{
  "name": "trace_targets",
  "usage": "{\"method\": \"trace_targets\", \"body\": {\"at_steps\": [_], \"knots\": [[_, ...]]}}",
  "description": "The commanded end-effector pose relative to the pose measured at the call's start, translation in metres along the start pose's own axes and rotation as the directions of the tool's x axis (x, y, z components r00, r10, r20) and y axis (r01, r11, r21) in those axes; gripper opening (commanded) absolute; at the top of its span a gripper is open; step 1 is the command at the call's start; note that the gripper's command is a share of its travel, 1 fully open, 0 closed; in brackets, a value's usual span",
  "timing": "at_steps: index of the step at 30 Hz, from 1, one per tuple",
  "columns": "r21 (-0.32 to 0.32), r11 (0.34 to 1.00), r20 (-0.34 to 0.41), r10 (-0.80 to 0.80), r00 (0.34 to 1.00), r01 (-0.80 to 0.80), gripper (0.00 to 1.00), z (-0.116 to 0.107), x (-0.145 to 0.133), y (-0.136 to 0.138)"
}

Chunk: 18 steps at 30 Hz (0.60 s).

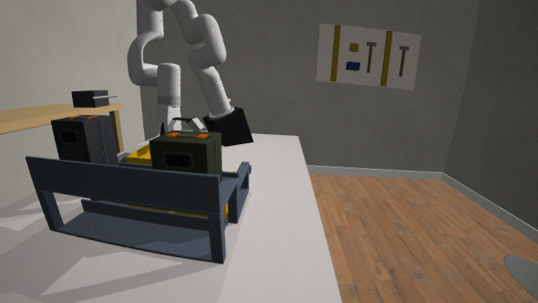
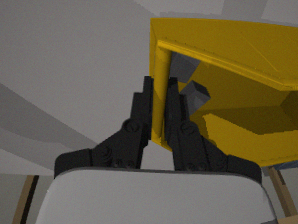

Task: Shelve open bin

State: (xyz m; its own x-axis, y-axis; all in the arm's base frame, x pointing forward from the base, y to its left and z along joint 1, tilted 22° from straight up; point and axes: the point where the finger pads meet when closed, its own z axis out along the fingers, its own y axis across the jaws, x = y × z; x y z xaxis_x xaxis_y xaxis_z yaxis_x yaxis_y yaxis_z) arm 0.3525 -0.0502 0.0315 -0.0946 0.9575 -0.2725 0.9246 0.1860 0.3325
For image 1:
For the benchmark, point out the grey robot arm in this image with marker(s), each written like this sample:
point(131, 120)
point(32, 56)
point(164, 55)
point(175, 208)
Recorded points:
point(194, 29)

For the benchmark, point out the dark green case with handle slot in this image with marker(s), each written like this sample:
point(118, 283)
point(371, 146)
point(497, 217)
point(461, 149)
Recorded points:
point(188, 151)

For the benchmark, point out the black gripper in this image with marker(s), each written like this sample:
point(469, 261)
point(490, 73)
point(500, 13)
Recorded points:
point(164, 121)

